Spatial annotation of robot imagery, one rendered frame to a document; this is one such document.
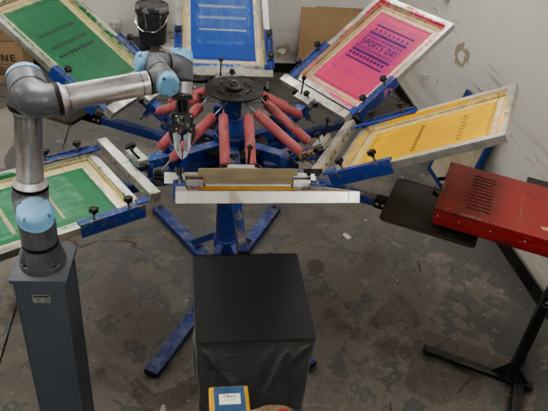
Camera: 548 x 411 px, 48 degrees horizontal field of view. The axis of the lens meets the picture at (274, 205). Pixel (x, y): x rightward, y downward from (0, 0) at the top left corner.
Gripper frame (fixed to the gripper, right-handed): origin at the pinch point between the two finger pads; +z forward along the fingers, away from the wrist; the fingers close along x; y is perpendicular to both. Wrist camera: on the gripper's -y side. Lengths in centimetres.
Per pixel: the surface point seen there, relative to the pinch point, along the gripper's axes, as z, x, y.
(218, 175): 8.0, 14.8, -35.6
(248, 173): 7.0, 27.1, -35.5
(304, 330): 64, 45, -6
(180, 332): 98, 0, -125
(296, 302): 57, 44, -19
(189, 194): 11.9, 1.8, 23.2
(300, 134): -11, 61, -97
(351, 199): 14, 53, 24
